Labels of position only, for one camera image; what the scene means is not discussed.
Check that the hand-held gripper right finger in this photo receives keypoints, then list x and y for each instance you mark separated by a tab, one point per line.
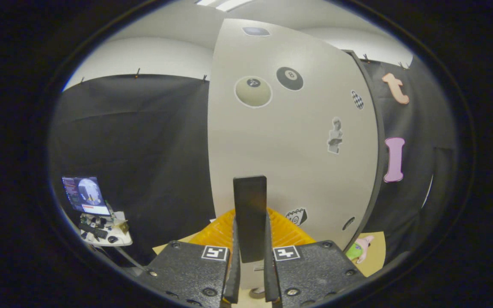
271	273

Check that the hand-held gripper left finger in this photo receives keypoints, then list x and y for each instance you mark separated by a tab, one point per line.
233	273

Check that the white shoe cabinet door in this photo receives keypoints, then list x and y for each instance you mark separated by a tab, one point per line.
293	171

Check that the grey shoe cabinet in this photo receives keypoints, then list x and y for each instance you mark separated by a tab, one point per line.
381	141

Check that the green plush toy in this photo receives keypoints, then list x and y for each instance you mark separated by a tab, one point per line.
353	252

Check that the small white side table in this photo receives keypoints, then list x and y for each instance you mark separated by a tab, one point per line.
120	237

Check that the black computer mouse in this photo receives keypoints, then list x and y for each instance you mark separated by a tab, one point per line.
112	239

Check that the black keyboard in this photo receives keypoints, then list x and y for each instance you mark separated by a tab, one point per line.
93	231

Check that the black backdrop cloth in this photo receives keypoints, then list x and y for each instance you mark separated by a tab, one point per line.
144	141

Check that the computer monitor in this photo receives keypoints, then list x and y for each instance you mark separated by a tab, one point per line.
86	194

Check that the long ceiling light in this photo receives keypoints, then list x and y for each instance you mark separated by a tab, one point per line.
225	4

